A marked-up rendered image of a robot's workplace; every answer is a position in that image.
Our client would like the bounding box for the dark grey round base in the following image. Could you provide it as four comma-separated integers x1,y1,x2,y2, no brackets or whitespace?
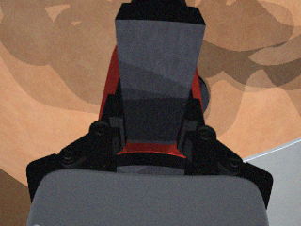
198,76,209,114

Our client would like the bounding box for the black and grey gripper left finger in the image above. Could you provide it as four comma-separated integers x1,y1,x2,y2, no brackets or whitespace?
26,79,127,203

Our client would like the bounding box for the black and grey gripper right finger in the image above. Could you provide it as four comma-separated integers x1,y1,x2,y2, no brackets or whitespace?
176,88,273,210

